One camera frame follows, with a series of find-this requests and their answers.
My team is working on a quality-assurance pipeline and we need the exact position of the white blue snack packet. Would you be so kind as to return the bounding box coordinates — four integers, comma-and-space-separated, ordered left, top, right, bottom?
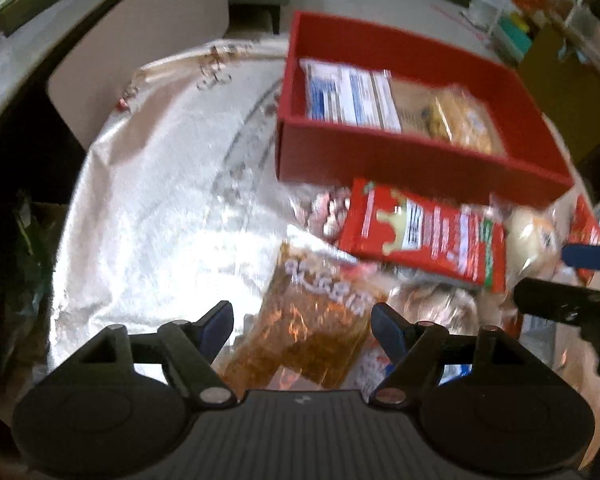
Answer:
300, 57, 433, 136

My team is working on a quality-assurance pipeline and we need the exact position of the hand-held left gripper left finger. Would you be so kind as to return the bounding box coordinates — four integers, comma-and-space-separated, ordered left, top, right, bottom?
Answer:
70, 301, 236, 407

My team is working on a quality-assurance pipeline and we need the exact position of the pink snack packet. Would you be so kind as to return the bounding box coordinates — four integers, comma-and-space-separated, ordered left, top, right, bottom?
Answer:
290, 185, 353, 247

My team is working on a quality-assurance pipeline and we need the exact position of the red green snack packet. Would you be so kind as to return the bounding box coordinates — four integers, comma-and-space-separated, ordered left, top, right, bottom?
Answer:
337, 177, 508, 293

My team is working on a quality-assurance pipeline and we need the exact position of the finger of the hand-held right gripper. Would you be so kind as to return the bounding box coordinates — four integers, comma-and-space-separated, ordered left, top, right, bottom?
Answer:
561, 243, 600, 268
512, 277, 600, 378

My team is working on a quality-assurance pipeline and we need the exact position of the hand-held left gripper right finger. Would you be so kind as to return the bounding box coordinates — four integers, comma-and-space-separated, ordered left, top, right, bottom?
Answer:
369, 302, 526, 408

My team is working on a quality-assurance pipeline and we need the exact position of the teal white plastic box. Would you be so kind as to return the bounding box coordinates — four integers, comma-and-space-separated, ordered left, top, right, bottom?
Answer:
490, 15, 537, 61

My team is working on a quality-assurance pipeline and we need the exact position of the cream printed tablecloth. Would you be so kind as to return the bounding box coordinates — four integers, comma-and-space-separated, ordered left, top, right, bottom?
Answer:
45, 37, 600, 411

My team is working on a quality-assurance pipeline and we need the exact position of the clear brown bread packet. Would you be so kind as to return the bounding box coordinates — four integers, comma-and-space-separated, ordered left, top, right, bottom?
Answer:
380, 280, 481, 341

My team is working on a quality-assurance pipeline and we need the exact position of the red cardboard box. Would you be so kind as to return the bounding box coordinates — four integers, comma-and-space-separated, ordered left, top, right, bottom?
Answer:
275, 10, 576, 208

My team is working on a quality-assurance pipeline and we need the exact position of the bread bun packet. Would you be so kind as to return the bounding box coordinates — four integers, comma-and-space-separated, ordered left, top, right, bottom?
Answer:
500, 200, 581, 286

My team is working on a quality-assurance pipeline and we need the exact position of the yellow wooden cabinet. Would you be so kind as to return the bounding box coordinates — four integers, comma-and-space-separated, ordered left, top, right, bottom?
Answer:
517, 25, 600, 161

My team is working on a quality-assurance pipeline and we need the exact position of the beige board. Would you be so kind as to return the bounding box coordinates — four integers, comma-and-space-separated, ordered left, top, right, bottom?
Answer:
47, 0, 231, 148

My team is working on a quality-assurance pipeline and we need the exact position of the red gummy candy packet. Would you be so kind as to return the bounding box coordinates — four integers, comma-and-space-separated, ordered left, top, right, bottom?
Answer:
567, 195, 600, 283

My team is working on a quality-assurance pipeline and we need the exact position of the yellow cracker packet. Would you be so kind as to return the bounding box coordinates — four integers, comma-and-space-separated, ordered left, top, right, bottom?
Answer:
420, 85, 506, 156

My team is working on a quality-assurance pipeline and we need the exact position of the white red snack packet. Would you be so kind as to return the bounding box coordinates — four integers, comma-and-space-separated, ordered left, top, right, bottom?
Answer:
352, 340, 397, 401

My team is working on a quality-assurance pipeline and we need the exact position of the clear orange-brown snack packet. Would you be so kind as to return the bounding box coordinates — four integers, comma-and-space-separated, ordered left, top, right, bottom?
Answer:
215, 240, 381, 391

